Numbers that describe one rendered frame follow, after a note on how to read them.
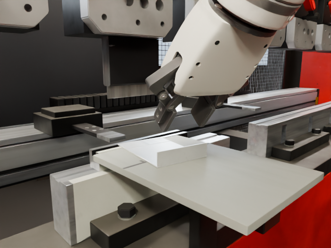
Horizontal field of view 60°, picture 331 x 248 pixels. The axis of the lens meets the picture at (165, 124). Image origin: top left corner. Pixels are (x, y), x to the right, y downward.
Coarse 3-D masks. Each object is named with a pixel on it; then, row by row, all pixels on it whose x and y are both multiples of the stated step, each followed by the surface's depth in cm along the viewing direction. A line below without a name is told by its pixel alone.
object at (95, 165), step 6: (168, 132) 57; (174, 132) 58; (180, 132) 57; (186, 132) 57; (138, 138) 53; (144, 138) 53; (150, 138) 54; (114, 144) 49; (90, 150) 46; (96, 150) 46; (102, 150) 47; (90, 156) 46; (90, 162) 47; (96, 162) 45; (96, 168) 45
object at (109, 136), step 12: (48, 108) 65; (60, 108) 65; (72, 108) 65; (84, 108) 65; (36, 120) 65; (48, 120) 59; (60, 120) 60; (72, 120) 62; (84, 120) 63; (96, 120) 65; (48, 132) 60; (60, 132) 60; (72, 132) 62; (84, 132) 58; (96, 132) 55; (108, 132) 55
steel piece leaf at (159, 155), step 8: (152, 144) 48; (160, 144) 48; (168, 144) 48; (176, 144) 48; (200, 144) 41; (136, 152) 44; (144, 152) 44; (152, 152) 44; (160, 152) 37; (168, 152) 38; (176, 152) 39; (184, 152) 40; (192, 152) 40; (200, 152) 41; (152, 160) 40; (160, 160) 38; (168, 160) 38; (176, 160) 39; (184, 160) 40
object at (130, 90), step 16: (112, 48) 43; (128, 48) 45; (144, 48) 48; (112, 64) 44; (128, 64) 46; (144, 64) 48; (112, 80) 44; (128, 80) 46; (144, 80) 49; (112, 96) 46; (128, 96) 48
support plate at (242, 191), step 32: (96, 160) 43; (128, 160) 41; (192, 160) 41; (224, 160) 41; (256, 160) 41; (160, 192) 32; (192, 192) 31; (224, 192) 31; (256, 192) 31; (288, 192) 31; (224, 224) 26; (256, 224) 25
